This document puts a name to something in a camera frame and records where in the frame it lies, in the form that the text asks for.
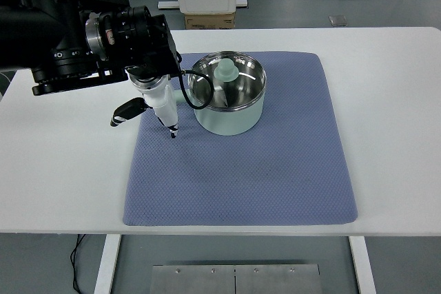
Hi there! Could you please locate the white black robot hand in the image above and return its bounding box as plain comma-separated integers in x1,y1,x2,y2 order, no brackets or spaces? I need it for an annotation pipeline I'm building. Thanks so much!
110,74,178,138

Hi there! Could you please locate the green pot with handle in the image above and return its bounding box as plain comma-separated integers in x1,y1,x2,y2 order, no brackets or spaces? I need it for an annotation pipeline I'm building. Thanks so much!
172,50,267,136

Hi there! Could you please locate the glass lid green knob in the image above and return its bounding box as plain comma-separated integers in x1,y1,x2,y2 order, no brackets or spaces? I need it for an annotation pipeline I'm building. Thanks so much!
188,51,267,112

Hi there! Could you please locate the cardboard box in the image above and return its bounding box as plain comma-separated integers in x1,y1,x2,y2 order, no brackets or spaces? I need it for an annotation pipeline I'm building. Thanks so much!
184,12,236,30

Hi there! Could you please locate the blue textured mat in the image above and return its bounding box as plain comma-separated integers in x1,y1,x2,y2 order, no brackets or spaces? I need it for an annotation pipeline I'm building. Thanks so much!
123,52,358,226

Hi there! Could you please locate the white left table leg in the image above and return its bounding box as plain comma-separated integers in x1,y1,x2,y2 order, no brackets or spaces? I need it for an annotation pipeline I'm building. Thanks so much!
94,234,122,294

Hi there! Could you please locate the white table leg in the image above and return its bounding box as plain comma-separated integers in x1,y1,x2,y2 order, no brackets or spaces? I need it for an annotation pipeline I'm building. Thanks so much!
94,234,122,294
349,236,377,294

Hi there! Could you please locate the metal floor plate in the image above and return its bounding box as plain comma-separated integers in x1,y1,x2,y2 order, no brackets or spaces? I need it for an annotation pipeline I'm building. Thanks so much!
150,264,322,293

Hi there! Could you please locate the grey floor outlet cover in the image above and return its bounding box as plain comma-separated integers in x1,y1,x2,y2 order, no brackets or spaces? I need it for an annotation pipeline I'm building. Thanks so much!
329,15,349,27

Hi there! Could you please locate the white right table leg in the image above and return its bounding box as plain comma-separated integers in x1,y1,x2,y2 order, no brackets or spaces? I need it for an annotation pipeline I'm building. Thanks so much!
349,236,377,294

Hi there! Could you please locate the black floor cable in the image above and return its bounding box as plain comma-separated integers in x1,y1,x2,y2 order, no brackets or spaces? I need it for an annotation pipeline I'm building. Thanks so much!
70,233,88,294

